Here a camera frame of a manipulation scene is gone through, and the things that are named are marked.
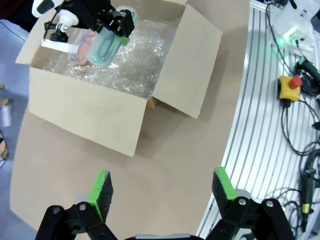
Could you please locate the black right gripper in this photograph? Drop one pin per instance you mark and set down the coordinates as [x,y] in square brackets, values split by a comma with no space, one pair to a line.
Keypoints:
[85,12]

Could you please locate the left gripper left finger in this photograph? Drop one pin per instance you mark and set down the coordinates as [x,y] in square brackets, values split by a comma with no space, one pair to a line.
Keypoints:
[100,195]

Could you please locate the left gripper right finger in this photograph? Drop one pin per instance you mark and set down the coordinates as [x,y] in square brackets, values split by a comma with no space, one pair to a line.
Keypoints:
[225,190]

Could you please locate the translucent green glasses case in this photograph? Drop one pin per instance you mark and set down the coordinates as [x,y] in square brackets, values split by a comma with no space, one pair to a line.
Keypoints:
[103,52]

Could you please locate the translucent pink glasses case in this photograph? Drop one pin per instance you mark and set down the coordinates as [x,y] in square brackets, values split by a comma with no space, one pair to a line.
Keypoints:
[80,52]

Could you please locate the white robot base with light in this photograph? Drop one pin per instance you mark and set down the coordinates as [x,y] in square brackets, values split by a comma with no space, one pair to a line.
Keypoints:
[292,27]

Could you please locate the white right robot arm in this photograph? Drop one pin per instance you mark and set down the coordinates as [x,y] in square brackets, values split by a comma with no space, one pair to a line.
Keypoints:
[45,6]

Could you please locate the clear bubble wrap sheet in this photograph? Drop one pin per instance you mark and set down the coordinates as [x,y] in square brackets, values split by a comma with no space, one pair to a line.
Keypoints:
[140,65]

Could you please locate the open brown cardboard box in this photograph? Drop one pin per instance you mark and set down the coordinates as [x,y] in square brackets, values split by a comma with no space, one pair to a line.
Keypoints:
[87,112]

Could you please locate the black tool with yellow band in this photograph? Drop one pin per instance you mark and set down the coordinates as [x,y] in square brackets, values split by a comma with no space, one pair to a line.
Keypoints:
[308,190]

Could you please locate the person in maroon sweater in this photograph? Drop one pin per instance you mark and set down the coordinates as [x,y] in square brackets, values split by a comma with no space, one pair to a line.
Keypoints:
[15,12]

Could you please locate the yellow red emergency stop button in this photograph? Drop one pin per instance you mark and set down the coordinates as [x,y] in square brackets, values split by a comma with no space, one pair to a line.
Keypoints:
[290,88]

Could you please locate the grey metal cylinder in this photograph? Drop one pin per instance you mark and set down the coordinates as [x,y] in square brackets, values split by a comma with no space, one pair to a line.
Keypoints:
[5,116]

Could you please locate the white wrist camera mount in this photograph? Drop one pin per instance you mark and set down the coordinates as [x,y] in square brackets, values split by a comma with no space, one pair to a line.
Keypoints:
[66,18]

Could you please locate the aluminium slotted base plate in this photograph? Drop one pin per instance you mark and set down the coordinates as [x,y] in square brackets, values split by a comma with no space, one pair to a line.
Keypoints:
[255,112]

